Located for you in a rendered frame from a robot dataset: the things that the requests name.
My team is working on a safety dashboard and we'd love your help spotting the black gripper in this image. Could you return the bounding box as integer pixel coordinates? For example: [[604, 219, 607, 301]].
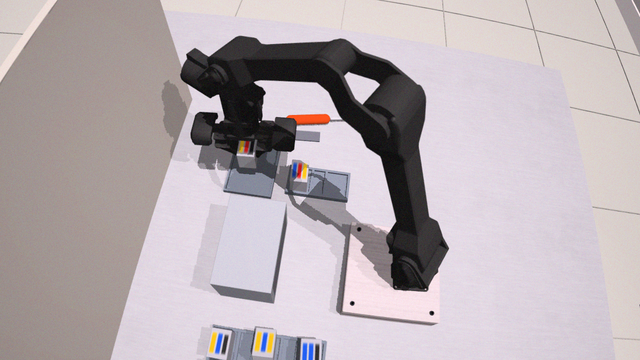
[[190, 107, 297, 158]]

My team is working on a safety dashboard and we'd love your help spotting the orange-handled screwdriver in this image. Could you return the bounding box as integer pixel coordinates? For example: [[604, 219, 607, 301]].
[[286, 114, 343, 125]]

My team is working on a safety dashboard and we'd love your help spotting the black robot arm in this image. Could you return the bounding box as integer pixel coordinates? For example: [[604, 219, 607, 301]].
[[180, 35, 449, 292]]

